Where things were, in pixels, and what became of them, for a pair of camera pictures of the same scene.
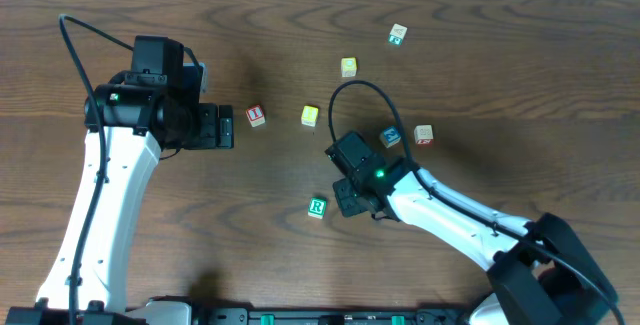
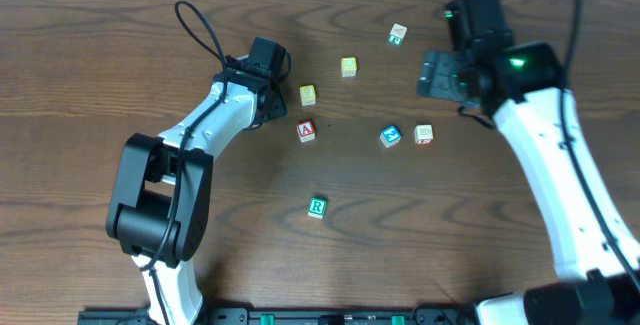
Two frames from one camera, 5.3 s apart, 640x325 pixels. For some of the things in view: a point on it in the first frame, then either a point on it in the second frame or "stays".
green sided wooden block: (397, 34) stays
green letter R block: (317, 207) stays
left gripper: (223, 126) -> (275, 106)
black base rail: (332, 317) stays
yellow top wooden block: (309, 116) -> (308, 95)
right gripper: (345, 199) -> (442, 75)
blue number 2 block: (390, 136) stays
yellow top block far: (349, 67) stays
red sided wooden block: (423, 134) stays
